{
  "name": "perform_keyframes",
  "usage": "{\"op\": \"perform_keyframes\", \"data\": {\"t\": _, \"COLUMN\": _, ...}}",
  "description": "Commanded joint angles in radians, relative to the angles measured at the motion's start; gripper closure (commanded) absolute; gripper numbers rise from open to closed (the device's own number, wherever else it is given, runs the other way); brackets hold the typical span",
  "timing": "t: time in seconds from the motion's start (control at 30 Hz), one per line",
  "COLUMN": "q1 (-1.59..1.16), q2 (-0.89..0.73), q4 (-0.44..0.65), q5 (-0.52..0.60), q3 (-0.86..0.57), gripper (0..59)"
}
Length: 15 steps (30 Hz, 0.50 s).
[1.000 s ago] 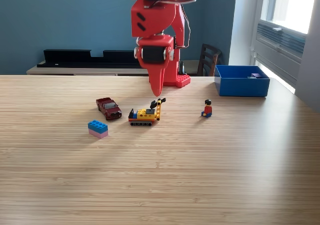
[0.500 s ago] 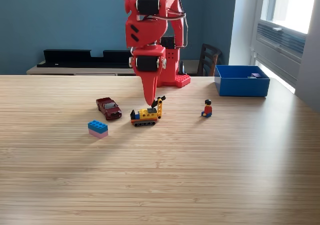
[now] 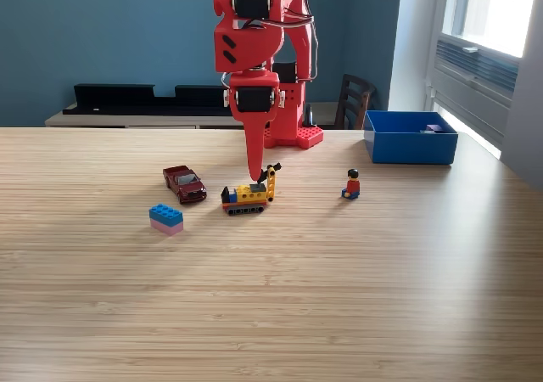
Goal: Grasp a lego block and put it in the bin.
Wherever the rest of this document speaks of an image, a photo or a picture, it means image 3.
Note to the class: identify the yellow toy digger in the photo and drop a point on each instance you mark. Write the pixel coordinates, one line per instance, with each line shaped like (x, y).
(246, 196)

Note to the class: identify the dark red toy car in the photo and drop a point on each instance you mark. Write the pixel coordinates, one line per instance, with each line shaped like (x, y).
(186, 187)

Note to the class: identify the toy figure red shirt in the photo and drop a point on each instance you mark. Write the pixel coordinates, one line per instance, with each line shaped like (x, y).
(353, 185)

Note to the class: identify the blue and pink brick stack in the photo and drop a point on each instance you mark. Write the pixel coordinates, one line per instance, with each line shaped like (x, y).
(167, 220)

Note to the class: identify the purple and pink brick stack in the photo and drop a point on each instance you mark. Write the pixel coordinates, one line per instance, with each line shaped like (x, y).
(435, 128)

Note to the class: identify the blue plastic bin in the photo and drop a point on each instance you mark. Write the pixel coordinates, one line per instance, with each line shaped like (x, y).
(407, 148)

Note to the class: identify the dark wooden chair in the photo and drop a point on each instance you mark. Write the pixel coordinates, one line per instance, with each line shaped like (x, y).
(356, 81)

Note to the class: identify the pale wooden sideboard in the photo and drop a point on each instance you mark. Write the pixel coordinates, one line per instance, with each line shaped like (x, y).
(127, 121)

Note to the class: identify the grey window vent unit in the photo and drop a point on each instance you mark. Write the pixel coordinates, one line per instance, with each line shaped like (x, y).
(475, 85)

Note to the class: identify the bright window with frame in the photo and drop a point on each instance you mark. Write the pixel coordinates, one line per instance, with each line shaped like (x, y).
(500, 8)

